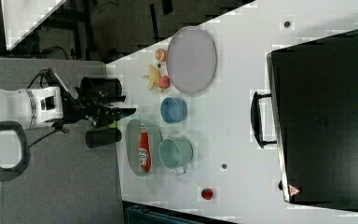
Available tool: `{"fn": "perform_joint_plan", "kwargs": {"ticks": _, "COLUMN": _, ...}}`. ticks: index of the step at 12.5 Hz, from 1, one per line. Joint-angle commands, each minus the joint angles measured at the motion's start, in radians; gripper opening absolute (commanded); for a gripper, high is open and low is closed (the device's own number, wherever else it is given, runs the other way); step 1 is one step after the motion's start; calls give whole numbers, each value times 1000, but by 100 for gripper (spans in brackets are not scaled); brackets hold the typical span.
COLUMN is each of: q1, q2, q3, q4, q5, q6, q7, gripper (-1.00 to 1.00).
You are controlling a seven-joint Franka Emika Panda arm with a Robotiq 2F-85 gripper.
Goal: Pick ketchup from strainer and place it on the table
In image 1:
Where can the green oval strainer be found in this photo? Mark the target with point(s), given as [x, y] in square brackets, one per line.
[132, 137]

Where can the green mug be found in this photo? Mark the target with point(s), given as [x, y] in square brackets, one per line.
[176, 154]

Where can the black cylinder cup upper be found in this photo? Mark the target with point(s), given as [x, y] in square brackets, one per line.
[110, 85]

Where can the grey oval plate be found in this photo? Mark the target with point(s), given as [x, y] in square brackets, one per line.
[191, 60]

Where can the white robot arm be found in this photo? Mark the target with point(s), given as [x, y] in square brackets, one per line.
[40, 108]

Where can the yellow banana toy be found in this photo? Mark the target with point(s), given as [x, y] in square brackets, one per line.
[153, 77]

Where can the black toaster oven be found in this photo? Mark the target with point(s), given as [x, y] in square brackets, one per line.
[313, 89]

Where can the red ketchup bottle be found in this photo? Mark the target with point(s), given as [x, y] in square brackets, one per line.
[144, 150]

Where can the blue bowl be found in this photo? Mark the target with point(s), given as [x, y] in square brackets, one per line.
[173, 110]

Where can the orange slice toy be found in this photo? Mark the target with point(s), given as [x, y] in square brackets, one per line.
[161, 55]

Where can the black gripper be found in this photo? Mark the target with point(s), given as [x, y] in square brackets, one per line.
[94, 106]

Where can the red strawberry toy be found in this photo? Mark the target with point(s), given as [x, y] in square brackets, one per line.
[207, 194]

